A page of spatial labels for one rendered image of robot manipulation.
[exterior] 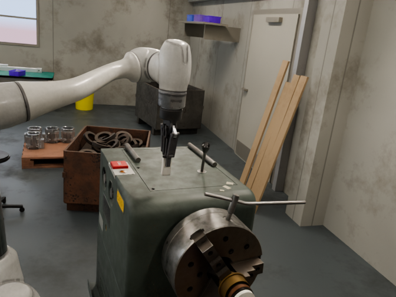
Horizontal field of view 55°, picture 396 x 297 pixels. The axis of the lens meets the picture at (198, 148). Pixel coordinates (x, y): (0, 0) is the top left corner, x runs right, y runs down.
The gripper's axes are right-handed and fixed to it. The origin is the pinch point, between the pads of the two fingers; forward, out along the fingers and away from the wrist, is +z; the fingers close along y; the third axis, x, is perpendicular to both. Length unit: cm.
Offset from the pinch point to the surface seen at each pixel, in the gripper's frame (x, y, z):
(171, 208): 0.0, 8.6, 12.2
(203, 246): 3.8, 26.8, 15.9
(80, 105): 52, -674, 125
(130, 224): -13.6, 8.2, 16.5
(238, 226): 16.6, 24.8, 11.9
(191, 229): 2.8, 19.8, 14.0
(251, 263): 21.4, 27.8, 24.2
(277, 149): 190, -192, 64
